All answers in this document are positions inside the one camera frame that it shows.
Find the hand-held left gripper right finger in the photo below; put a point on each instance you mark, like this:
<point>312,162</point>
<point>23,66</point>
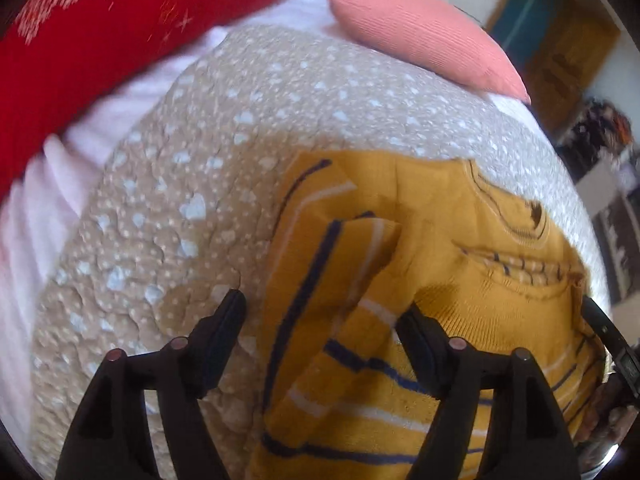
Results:
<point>424,345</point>

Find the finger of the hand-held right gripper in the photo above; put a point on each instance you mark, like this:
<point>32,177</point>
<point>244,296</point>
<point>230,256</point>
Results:
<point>612,340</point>

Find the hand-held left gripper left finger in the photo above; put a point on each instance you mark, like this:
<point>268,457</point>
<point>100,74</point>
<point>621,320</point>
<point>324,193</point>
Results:
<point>220,340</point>

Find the yellow striped sweater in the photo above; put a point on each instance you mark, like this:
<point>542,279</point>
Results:
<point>450,280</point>

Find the dark patterned clothes pile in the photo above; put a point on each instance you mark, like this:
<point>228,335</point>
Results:
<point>602,127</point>

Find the beige heart-print blanket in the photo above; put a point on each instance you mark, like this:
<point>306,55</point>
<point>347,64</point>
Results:
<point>200,200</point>

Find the white bed sheet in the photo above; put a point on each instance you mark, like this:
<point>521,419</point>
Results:
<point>65,170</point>

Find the wooden door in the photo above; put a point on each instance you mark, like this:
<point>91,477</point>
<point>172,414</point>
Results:
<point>560,40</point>

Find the pink pillow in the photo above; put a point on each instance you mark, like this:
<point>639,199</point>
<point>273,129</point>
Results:
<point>425,35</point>

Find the red patterned pillow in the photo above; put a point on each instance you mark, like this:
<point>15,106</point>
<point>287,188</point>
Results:
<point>90,40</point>

